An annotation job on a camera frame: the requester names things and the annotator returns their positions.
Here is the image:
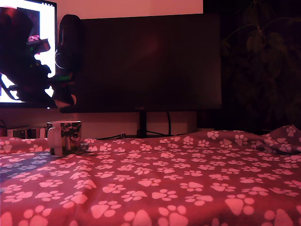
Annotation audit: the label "wrist camera box on bracket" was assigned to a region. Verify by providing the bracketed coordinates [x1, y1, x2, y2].
[35, 38, 51, 55]

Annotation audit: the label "paw print fleece cloth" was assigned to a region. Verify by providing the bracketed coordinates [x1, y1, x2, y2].
[0, 124, 301, 226]

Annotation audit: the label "black monitor cable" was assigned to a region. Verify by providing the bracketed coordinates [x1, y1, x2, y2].
[166, 111, 172, 137]

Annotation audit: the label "dark Huawei computer monitor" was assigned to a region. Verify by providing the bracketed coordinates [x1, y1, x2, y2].
[58, 13, 223, 113]

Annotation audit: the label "floral mug with white handle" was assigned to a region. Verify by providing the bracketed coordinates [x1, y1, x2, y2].
[47, 120, 82, 156]

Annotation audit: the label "leafy house plant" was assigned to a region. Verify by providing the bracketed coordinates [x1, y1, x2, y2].
[221, 0, 301, 134]

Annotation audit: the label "bright-screen computer monitor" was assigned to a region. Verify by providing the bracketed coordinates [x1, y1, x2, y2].
[0, 0, 58, 109]

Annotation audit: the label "cable with white plug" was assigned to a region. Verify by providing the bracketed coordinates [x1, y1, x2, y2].
[95, 132, 139, 140]

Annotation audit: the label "black headphones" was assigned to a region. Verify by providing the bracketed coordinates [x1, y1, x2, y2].
[54, 14, 83, 71]

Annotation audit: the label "black monitor stand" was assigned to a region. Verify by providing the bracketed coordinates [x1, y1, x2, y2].
[137, 111, 176, 138]

